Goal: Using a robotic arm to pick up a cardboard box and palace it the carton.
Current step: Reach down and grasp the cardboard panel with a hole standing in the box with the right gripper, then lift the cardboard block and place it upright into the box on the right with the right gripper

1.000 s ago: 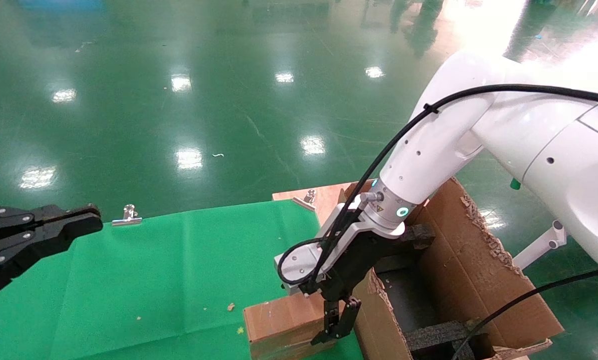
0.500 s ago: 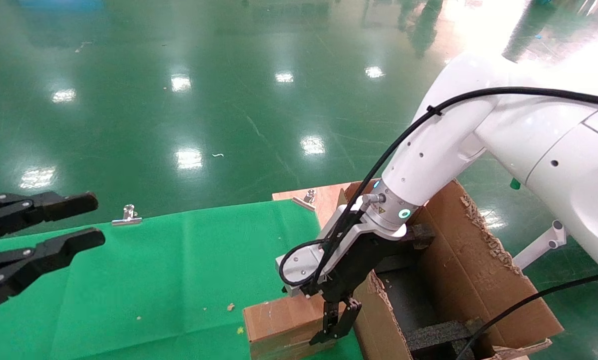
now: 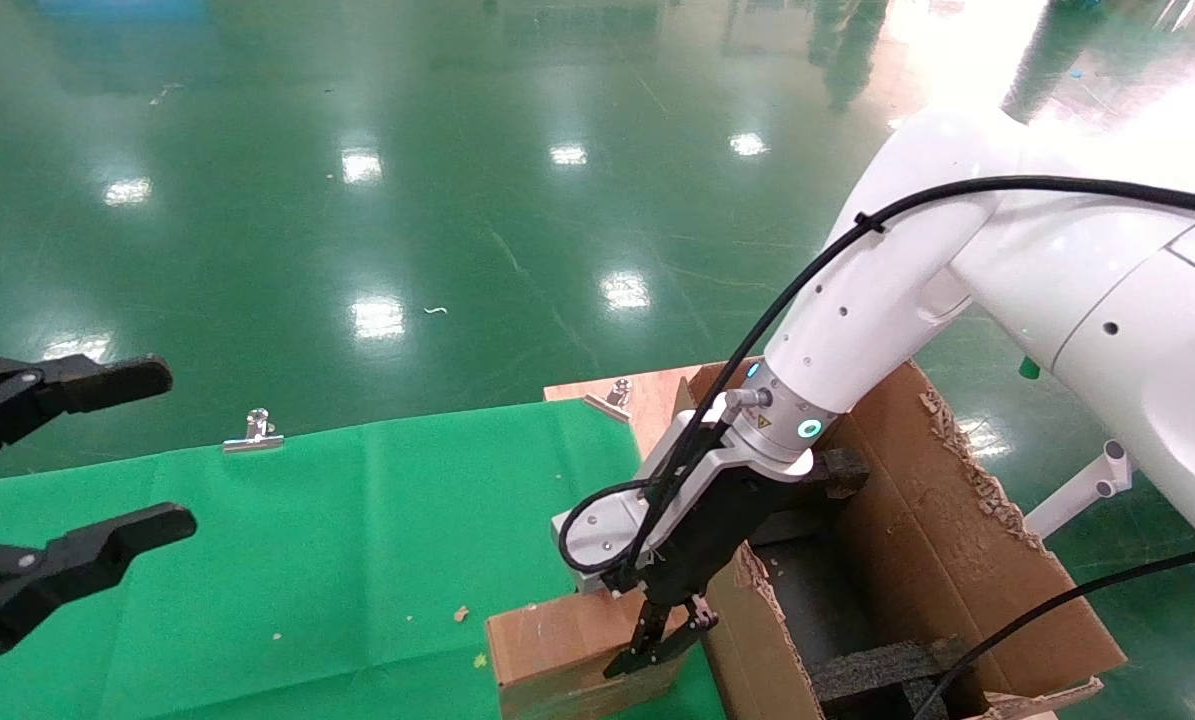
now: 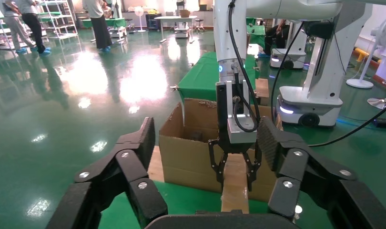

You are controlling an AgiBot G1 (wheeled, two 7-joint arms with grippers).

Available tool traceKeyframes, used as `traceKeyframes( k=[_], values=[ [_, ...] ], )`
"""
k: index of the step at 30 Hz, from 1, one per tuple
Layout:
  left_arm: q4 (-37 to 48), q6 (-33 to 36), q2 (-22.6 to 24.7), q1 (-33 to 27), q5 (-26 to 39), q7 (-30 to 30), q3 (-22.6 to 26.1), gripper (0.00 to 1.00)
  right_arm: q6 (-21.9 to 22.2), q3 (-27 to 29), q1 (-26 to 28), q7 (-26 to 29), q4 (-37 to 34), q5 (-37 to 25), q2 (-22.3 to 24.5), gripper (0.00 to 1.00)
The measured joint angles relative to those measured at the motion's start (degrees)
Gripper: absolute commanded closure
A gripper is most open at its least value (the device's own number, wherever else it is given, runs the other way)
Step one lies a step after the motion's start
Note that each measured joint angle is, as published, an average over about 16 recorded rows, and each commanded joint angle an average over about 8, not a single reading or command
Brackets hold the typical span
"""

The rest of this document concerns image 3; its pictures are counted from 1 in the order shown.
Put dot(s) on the black foam insert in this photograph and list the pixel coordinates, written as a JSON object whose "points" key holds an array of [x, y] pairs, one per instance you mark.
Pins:
{"points": [[837, 470], [887, 670]]}

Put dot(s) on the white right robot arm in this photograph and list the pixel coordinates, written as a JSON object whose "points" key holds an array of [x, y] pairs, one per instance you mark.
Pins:
{"points": [[1057, 290]]}

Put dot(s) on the brown cardboard box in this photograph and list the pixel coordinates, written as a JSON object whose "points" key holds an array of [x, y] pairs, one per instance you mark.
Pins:
{"points": [[557, 660]]}

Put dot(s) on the green tablecloth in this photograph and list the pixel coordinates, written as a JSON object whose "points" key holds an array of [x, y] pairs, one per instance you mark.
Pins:
{"points": [[307, 560]]}

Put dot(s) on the white tubular frame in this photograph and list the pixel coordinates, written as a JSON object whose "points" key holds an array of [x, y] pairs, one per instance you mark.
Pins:
{"points": [[1077, 495]]}

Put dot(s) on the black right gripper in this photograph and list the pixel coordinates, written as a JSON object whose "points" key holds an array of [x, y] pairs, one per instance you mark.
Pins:
{"points": [[717, 530]]}

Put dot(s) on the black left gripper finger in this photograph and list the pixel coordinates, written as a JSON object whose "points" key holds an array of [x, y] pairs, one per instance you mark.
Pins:
{"points": [[67, 570], [77, 385]]}

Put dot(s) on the large open cardboard carton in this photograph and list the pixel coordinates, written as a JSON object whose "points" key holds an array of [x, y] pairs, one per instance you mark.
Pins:
{"points": [[937, 540]]}

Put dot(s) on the silver binder clip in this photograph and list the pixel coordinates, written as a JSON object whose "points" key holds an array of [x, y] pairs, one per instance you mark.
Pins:
{"points": [[254, 437], [612, 398]]}

